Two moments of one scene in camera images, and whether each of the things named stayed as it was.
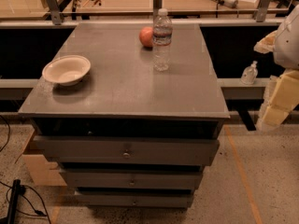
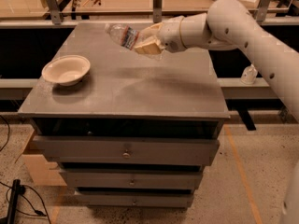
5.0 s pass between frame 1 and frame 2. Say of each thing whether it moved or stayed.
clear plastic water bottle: moved
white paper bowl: stayed
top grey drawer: stayed
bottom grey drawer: stayed
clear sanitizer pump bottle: stayed
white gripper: moved
